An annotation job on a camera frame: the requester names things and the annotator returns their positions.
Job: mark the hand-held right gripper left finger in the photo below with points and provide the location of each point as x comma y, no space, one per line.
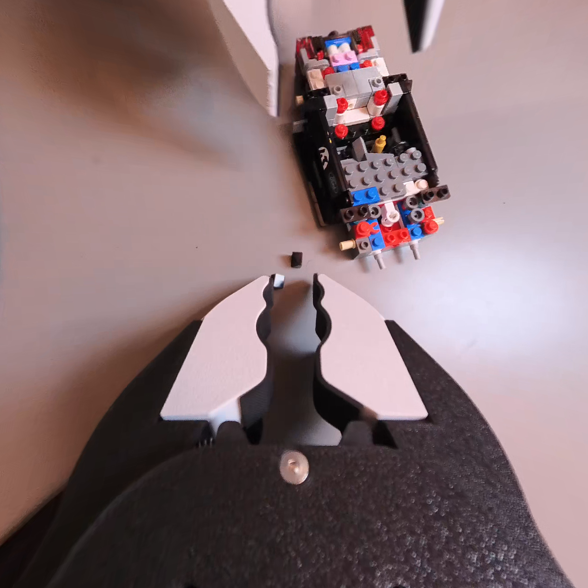
220,363

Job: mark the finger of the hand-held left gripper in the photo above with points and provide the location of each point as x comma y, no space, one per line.
252,46
425,23

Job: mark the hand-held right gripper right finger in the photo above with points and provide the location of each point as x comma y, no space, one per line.
367,367

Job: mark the small black lego piece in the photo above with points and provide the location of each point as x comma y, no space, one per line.
277,281

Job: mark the lego car model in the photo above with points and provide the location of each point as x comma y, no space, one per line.
367,160

